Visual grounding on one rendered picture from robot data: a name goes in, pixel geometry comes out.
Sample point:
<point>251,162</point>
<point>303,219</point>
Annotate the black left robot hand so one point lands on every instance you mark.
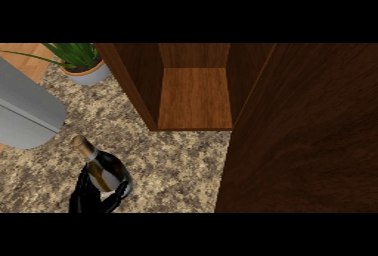
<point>82,196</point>

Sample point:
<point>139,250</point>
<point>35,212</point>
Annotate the dark wine bottle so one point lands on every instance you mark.
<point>106,168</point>

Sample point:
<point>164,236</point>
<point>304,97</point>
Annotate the brown wooden cabinet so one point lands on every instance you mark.
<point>192,96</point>

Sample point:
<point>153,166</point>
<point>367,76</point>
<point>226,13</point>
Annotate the brown wooden cabinet door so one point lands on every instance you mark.
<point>304,133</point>

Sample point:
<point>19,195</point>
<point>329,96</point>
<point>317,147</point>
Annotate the grey rounded appliance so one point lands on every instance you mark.
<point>23,110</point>

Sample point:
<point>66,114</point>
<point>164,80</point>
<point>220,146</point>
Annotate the green potted plant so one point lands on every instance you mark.
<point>81,61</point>

